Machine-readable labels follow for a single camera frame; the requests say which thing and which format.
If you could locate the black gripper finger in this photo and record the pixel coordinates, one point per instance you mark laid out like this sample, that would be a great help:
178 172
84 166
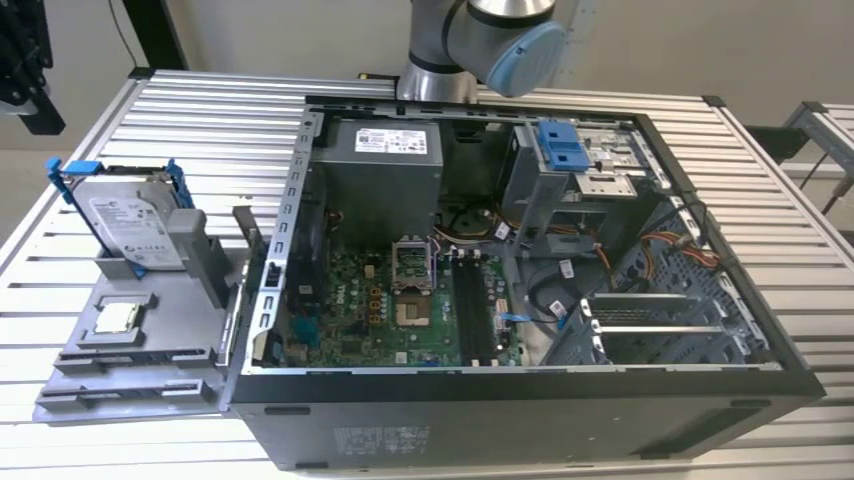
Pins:
42 107
8 95

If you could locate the hard disk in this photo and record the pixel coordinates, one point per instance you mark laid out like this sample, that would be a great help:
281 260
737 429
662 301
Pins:
120 220

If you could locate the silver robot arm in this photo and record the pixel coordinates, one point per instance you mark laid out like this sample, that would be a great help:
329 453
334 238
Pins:
441 50

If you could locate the grey disk bay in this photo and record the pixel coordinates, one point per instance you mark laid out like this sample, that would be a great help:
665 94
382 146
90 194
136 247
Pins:
641 328

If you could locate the silver CPU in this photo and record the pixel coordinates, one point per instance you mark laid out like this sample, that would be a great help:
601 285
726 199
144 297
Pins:
119 317

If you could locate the green graphics card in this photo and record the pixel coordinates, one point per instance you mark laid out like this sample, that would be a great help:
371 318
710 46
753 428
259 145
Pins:
257 255

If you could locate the grey parts rack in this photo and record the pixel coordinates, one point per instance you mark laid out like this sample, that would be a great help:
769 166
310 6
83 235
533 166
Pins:
174 320

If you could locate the black case fan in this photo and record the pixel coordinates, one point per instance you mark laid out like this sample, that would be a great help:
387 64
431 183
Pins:
309 240

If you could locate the grey power supply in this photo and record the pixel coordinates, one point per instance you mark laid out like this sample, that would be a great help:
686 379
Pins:
381 190

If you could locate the green motherboard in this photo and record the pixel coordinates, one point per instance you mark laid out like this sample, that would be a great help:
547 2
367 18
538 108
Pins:
347 345

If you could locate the CPU socket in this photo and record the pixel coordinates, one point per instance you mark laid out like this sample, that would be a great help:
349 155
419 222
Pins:
414 312

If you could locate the black RAM slot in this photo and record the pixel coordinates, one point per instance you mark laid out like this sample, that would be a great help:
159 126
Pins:
471 310
462 310
481 310
490 310

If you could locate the grey optical drive cage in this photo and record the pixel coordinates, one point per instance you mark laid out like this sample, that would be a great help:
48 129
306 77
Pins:
534 200

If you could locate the blue drive latch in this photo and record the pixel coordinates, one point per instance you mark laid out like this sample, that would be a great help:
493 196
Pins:
563 145

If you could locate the black PC case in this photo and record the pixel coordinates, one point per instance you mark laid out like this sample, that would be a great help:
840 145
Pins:
467 425

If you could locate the aluminium side table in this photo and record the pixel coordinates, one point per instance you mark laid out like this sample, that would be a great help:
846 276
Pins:
810 116

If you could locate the black metal post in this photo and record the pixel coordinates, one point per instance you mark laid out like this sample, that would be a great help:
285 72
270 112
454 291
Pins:
156 35

